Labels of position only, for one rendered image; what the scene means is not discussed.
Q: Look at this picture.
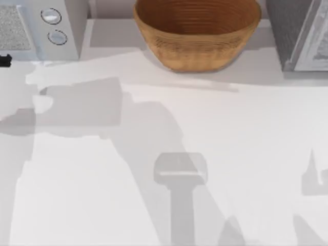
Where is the brown woven basket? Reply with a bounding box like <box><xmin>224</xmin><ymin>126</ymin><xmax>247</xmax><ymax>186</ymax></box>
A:
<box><xmin>133</xmin><ymin>0</ymin><xmax>262</xmax><ymax>73</ymax></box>

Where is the pale microwave oven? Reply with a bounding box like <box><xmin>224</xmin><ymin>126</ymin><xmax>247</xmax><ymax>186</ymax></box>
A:
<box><xmin>0</xmin><ymin>0</ymin><xmax>91</xmax><ymax>62</ymax></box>

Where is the large microwave knob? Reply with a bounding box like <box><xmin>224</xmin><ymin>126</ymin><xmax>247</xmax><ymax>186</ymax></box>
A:
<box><xmin>40</xmin><ymin>8</ymin><xmax>63</xmax><ymax>25</ymax></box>

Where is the small microwave knob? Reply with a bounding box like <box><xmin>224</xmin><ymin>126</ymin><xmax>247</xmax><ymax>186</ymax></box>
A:
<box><xmin>47</xmin><ymin>29</ymin><xmax>68</xmax><ymax>46</ymax></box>

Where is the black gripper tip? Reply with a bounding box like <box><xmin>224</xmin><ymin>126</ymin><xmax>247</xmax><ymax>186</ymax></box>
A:
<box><xmin>0</xmin><ymin>54</ymin><xmax>13</xmax><ymax>68</ymax></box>

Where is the grey cabinet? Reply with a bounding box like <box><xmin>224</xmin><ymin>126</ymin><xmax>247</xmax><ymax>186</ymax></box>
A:
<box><xmin>265</xmin><ymin>0</ymin><xmax>328</xmax><ymax>72</ymax></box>

